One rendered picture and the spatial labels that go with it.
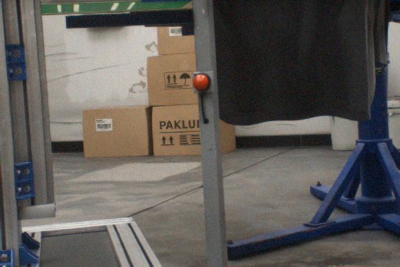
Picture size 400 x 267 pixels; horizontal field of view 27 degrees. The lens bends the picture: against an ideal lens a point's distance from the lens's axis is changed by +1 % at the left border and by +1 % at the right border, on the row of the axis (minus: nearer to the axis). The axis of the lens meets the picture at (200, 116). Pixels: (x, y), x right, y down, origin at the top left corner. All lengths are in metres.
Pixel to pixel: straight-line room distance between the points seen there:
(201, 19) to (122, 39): 5.59
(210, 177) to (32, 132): 0.47
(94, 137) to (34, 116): 5.06
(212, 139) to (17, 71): 0.51
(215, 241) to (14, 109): 0.60
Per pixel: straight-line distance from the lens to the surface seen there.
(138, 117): 6.99
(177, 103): 6.83
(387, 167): 3.39
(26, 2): 2.13
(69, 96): 7.82
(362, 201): 3.51
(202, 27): 1.98
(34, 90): 2.12
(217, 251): 2.02
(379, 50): 2.42
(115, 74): 7.59
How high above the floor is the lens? 0.67
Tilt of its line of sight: 3 degrees down
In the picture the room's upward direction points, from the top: 3 degrees counter-clockwise
